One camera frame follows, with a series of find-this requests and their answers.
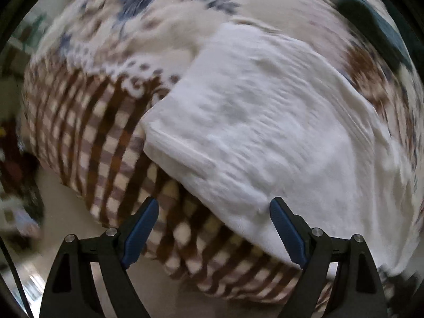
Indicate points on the white pants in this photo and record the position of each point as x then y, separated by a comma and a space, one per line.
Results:
265, 122

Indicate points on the floral checked-edge blanket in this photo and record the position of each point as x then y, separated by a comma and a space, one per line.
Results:
109, 112

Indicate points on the dark teal pillow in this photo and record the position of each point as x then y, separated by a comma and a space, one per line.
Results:
371, 16

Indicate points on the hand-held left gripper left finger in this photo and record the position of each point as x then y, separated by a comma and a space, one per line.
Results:
142, 232

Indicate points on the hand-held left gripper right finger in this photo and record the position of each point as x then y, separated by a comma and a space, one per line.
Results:
286, 232

